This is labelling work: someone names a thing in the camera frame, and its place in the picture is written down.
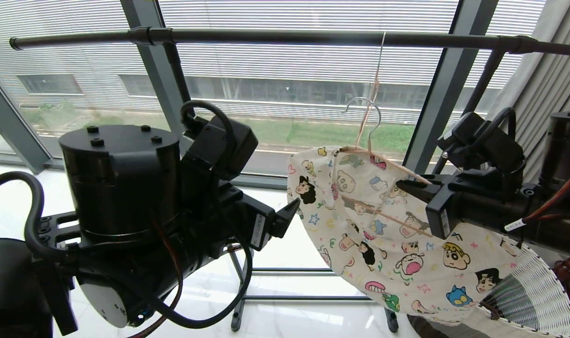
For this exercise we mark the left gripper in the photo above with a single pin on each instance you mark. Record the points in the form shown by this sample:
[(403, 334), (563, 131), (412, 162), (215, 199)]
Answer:
[(219, 225)]

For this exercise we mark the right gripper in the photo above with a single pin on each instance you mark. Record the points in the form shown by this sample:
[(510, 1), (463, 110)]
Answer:
[(482, 206)]

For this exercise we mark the cream printed garment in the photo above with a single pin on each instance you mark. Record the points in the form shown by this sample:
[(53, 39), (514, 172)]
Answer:
[(350, 220)]

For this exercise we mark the pink clothes hanger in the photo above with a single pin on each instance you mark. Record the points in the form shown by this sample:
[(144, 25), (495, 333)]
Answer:
[(379, 119), (375, 89)]

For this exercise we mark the white laundry basket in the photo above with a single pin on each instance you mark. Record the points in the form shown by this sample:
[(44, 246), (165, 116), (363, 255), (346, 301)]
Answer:
[(533, 291)]

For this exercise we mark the black clothes rack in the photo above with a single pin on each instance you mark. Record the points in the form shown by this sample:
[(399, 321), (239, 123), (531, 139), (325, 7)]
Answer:
[(289, 37)]

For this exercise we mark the brown wooden stool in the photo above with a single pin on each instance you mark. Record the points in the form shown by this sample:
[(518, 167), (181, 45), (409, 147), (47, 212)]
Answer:
[(568, 270)]

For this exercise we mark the beige curtain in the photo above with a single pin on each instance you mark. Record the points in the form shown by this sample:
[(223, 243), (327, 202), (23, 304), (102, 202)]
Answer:
[(547, 80)]

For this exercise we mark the window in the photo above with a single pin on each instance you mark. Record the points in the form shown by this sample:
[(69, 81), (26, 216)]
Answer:
[(313, 61)]

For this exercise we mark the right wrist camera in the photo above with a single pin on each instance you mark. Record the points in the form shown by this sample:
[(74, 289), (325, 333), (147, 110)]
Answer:
[(482, 141)]

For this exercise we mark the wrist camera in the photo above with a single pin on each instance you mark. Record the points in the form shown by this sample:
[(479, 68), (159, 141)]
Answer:
[(224, 145), (482, 141)]

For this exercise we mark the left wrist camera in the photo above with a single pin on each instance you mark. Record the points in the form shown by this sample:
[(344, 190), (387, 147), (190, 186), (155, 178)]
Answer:
[(224, 145)]

